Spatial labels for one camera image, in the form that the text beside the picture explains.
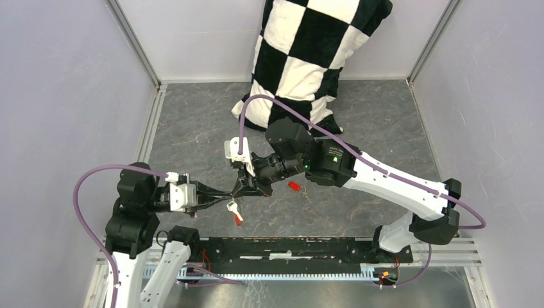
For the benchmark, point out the key with green tag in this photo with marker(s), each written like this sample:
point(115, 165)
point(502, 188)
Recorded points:
point(233, 209)

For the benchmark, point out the black white checkered pillow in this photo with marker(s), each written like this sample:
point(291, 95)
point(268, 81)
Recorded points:
point(300, 52)

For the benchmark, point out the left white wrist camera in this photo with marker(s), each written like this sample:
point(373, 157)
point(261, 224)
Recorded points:
point(182, 194)

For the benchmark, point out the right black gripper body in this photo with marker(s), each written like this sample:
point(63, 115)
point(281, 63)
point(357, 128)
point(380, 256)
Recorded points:
point(268, 171)

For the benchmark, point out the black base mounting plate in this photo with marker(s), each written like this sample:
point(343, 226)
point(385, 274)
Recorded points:
point(293, 255)

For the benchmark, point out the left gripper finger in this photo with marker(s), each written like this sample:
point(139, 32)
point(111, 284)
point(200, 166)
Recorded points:
point(217, 201)
point(210, 191)

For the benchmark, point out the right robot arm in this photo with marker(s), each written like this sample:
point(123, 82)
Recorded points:
point(430, 218)

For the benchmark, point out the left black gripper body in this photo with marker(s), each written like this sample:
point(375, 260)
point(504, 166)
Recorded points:
point(199, 204)

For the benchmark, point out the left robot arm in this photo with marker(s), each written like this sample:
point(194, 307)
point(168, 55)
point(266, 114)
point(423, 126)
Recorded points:
point(131, 232)

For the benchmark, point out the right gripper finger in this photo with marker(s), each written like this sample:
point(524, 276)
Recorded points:
point(246, 190)
point(243, 178)

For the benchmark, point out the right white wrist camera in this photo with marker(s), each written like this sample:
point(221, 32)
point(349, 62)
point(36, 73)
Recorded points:
point(238, 154)

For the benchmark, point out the key with red tag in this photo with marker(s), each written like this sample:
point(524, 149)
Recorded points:
point(298, 188)

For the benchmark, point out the white slotted cable duct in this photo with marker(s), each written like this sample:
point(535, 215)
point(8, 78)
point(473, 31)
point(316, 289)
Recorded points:
point(365, 274)

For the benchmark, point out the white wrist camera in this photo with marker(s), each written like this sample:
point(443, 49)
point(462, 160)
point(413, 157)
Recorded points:
point(238, 154)
point(182, 194)

